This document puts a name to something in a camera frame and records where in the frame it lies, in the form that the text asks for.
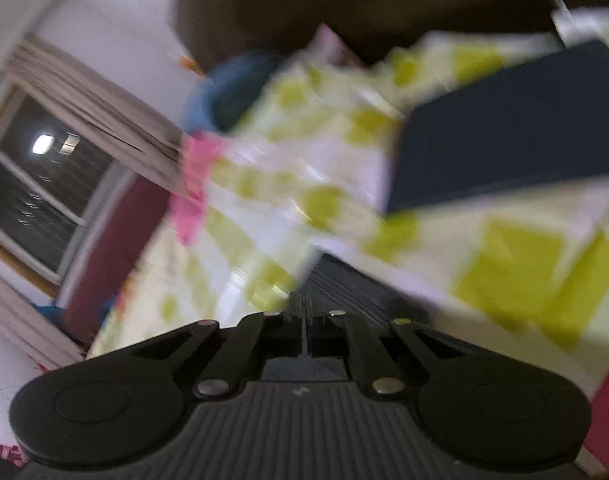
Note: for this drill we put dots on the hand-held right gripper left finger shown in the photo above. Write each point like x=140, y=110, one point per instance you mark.
x=297, y=330

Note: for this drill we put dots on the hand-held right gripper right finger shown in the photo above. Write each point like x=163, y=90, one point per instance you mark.
x=310, y=332

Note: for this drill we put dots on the green checkered printed blanket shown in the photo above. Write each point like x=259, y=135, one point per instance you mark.
x=264, y=200

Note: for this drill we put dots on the maroon bed headboard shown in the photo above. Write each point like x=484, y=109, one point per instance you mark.
x=119, y=240

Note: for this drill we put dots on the blue round container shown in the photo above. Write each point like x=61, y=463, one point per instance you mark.
x=234, y=90

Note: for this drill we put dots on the blue cloth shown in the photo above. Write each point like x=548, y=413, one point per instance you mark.
x=49, y=311

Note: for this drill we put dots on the window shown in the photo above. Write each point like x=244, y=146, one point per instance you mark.
x=39, y=195

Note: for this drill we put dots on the red cloth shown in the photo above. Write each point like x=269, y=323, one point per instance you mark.
x=606, y=415

